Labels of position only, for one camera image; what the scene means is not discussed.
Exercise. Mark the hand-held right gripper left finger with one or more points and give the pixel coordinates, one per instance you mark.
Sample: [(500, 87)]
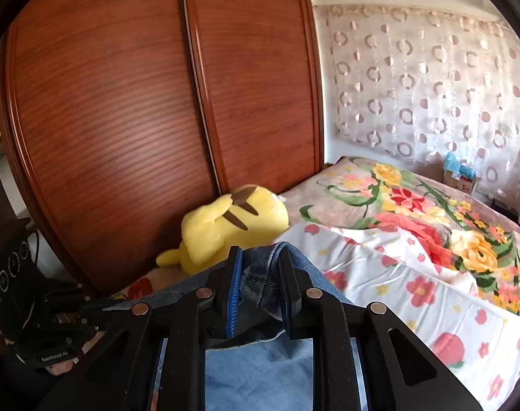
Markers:
[(234, 304)]

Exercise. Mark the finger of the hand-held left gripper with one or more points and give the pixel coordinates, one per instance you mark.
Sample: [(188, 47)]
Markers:
[(84, 317)]

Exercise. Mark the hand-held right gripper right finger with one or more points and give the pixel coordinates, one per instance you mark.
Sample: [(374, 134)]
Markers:
[(292, 291)]

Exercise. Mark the blue denim pants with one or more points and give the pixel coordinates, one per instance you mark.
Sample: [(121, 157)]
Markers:
[(260, 274)]

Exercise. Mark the person's left hand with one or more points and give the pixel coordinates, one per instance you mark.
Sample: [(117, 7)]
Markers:
[(62, 367)]

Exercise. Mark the yellow plush toy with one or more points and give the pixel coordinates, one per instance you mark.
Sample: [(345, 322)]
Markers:
[(208, 227)]

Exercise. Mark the white floral bed sheet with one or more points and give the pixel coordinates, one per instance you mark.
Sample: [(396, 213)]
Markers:
[(397, 291)]

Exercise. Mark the colourful floral blanket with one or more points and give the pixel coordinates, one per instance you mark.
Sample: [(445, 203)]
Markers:
[(414, 205)]

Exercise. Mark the wooden slatted wardrobe door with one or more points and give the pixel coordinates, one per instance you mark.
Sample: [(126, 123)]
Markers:
[(255, 72), (106, 137)]

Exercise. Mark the cardboard box with blue bags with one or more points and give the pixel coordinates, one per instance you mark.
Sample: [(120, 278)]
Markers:
[(457, 177)]

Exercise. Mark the circle-patterned sheer curtain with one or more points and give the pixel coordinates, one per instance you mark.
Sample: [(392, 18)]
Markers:
[(414, 85)]

